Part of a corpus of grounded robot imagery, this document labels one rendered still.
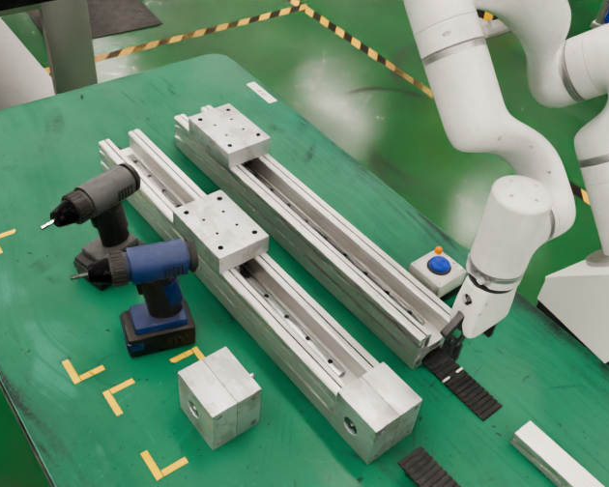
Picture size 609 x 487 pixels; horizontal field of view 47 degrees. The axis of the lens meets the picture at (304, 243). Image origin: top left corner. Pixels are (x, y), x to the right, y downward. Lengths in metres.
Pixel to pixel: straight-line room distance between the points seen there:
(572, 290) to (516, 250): 0.41
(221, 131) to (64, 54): 1.27
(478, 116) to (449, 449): 0.54
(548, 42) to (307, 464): 0.81
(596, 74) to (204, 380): 0.86
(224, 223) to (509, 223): 0.56
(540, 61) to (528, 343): 0.52
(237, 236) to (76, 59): 1.58
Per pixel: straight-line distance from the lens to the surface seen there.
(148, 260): 1.13
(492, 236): 1.01
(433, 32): 1.00
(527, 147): 1.05
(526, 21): 1.26
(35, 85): 3.11
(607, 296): 1.36
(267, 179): 1.55
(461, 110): 0.99
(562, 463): 1.23
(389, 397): 1.13
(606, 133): 1.39
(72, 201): 1.25
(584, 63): 1.39
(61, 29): 2.69
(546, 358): 1.39
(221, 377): 1.12
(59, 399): 1.24
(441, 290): 1.36
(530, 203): 0.98
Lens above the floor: 1.78
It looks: 43 degrees down
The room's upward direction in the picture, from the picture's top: 6 degrees clockwise
